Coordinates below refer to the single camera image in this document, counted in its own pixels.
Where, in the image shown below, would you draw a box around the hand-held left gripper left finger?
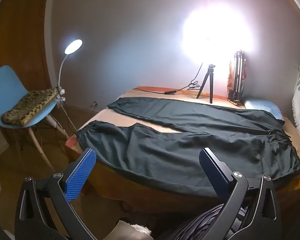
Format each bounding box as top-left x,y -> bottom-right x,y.
14,148 -> 98,240

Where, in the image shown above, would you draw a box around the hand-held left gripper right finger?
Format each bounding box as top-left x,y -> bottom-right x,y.
199,147 -> 283,240

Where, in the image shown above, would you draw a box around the black pants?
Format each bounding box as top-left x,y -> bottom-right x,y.
76,96 -> 300,197

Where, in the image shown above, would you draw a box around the beige sheet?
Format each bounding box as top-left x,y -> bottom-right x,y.
77,89 -> 300,178

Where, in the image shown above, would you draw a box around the white fuzzy cloth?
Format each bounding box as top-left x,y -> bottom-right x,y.
116,220 -> 153,240

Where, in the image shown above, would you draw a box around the leopard print cushion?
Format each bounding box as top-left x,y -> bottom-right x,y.
0,88 -> 60,126

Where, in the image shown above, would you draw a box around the blue pillow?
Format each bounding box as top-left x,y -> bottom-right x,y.
244,99 -> 285,121

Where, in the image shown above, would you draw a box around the folded black tripod stand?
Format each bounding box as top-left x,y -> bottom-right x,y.
227,51 -> 247,103

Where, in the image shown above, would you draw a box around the blue plastic chair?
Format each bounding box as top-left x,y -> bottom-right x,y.
0,65 -> 68,173

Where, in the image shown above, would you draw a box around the white gooseneck clamp lamp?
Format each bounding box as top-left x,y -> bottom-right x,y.
55,39 -> 83,98

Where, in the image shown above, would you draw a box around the wooden wardrobe door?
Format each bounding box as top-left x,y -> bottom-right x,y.
0,0 -> 53,155

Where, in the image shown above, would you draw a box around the black power cable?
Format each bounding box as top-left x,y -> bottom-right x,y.
133,62 -> 205,95

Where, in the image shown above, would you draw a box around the bright ring light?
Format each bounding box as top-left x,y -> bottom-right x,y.
182,5 -> 253,65

